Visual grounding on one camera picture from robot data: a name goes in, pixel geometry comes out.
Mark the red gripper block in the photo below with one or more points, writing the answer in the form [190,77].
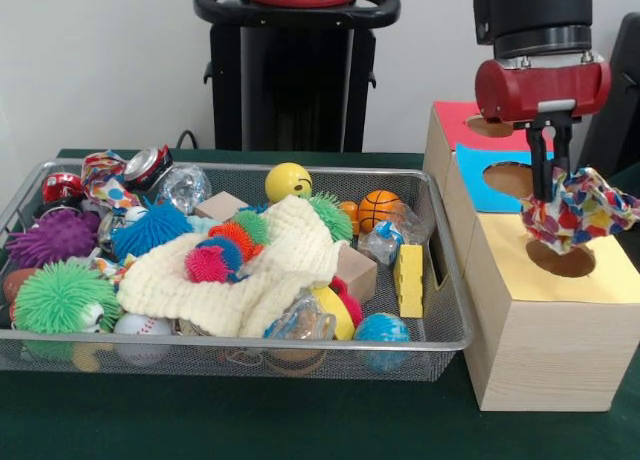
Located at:
[540,92]

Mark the colourful heart print cloth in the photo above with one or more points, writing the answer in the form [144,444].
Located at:
[575,215]

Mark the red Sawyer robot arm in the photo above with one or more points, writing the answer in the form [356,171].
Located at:
[540,10]

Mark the wooden box with three holes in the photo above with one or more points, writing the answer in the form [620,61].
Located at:
[550,355]

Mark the shallow mesh bin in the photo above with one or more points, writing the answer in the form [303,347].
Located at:
[190,362]

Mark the orange basketball toy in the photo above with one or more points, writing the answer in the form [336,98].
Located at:
[377,210]

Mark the yellow foam block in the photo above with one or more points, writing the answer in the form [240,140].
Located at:
[409,285]

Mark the blue globe ball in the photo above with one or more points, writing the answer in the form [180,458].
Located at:
[380,329]

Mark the yellow smiley ball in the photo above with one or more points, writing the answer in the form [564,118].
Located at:
[285,182]

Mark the multicolour spiky caterpillar toy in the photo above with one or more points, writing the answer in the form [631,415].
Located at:
[210,262]

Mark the cream knitted cloth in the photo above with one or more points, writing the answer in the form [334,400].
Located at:
[210,290]

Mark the dark green tablecloth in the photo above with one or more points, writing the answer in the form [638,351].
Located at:
[250,420]

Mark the crushed red soda can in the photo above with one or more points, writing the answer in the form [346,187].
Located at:
[147,167]

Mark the large blue spiky ball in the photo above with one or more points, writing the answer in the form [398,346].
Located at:
[150,230]

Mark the purple spiky ball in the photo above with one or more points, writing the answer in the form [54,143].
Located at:
[55,237]

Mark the large green spiky ball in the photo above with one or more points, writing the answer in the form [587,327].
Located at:
[60,295]

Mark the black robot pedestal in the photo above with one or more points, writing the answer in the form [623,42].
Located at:
[295,80]

